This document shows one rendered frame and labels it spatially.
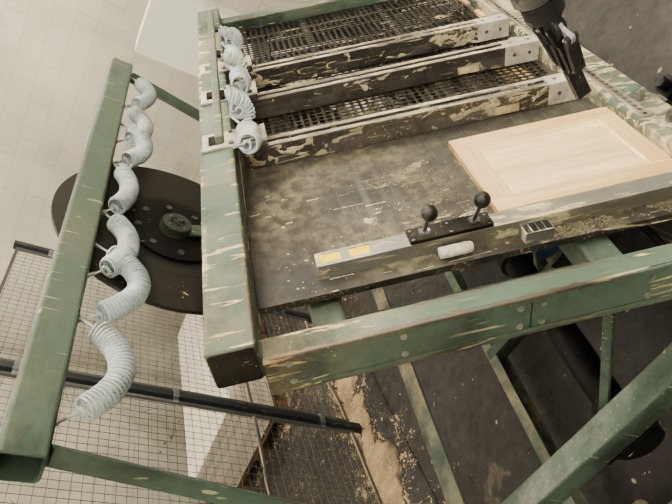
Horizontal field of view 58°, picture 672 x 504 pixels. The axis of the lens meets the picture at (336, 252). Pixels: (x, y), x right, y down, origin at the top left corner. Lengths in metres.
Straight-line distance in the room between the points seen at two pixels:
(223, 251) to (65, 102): 5.63
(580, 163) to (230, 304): 0.99
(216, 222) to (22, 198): 5.92
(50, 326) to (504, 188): 1.18
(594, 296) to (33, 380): 1.22
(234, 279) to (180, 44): 4.17
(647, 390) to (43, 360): 1.48
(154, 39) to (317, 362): 4.36
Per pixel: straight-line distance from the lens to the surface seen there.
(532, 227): 1.48
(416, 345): 1.24
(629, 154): 1.78
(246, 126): 1.64
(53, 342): 1.60
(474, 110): 1.93
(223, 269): 1.33
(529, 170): 1.68
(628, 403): 1.79
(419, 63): 2.20
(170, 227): 2.14
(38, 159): 7.14
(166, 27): 5.33
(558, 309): 1.32
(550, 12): 1.22
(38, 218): 7.39
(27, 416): 1.45
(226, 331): 1.19
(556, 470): 1.93
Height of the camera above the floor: 2.21
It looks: 24 degrees down
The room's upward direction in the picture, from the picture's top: 73 degrees counter-clockwise
